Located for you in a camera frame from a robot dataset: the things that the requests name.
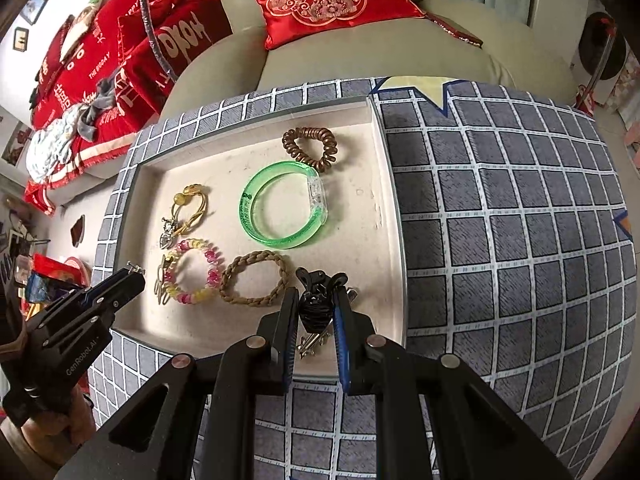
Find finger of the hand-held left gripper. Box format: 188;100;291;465
94;281;147;327
65;268;147;312

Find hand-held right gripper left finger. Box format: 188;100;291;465
55;287;301;480

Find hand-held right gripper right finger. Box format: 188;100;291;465
332;285;576;480

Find silver chain hair clip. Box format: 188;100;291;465
297;327;333;358

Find black claw hair clip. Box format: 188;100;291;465
295;267;358;333

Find silver heart pendant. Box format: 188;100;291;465
159;216;182;250

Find pink yellow beaded bracelet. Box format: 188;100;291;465
164;237;223;306

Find brown braided hair tie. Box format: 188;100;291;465
219;250;293;307

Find grey-green cardboard tray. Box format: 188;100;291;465
111;97;410;378

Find brown spiral hair tie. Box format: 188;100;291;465
281;126;337;175

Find person's left hand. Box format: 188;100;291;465
0;387;97;462

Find colourful snack packets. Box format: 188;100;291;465
25;255;93;306

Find green translucent bangle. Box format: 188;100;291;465
240;160;332;251

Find white blue crumpled cloth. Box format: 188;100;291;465
25;105;88;183

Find grey grid tablecloth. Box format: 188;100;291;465
85;77;638;480

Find grey crumpled cloth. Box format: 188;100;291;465
82;77;121;141

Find red printed blanket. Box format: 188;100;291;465
22;0;236;216

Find red printed pillow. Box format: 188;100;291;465
117;0;236;116

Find yellow star patch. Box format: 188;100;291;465
370;75;458;112

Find beige sofa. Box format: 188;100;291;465
50;0;576;206

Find red embroidered cushion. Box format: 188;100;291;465
240;0;426;51

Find red sequin strip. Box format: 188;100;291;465
425;10;483;48

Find black disc with red stick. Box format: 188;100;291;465
582;12;626;81

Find gold cord bracelet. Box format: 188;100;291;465
171;185;208;236

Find framed wall picture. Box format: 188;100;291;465
22;0;56;23

